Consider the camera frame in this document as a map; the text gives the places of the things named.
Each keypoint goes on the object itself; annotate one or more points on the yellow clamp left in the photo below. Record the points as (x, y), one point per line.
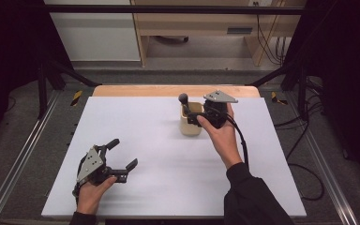
(76, 97)

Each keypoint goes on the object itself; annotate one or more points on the dark curtain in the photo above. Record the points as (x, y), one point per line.
(9, 62)
(347, 78)

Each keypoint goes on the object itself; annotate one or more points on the black metal frame bar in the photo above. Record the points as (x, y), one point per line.
(168, 9)

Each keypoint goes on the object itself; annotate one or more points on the light wooden desk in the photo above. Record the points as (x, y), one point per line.
(200, 22)

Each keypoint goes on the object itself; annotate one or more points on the black metal stand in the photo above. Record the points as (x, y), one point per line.
(293, 78)
(48, 81)

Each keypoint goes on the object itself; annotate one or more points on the aluminium floor rail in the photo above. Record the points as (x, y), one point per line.
(325, 162)
(15, 162)

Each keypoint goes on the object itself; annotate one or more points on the beige square ceramic cup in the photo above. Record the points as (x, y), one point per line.
(192, 128)

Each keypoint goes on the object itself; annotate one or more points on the white cabinet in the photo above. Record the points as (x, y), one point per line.
(97, 37)

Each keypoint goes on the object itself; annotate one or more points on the black office chair base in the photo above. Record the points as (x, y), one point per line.
(172, 39)

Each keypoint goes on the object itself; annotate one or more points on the makeup brush with silver ferrule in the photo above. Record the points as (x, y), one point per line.
(183, 98)

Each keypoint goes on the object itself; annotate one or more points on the wooden table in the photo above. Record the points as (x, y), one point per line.
(143, 90)

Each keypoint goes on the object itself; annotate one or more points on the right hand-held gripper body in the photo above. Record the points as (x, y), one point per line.
(216, 111)

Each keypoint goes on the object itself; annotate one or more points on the yellow clamp right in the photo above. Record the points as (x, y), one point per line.
(276, 98)

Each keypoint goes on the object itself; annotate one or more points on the person's left hand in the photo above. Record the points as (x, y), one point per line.
(92, 195)

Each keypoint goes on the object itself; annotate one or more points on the yellow clamp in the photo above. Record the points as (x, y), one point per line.
(276, 98)
(76, 97)

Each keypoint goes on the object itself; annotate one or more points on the person's right hand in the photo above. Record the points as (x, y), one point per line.
(223, 140)

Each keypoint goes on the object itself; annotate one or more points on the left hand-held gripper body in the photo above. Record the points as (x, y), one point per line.
(92, 165)

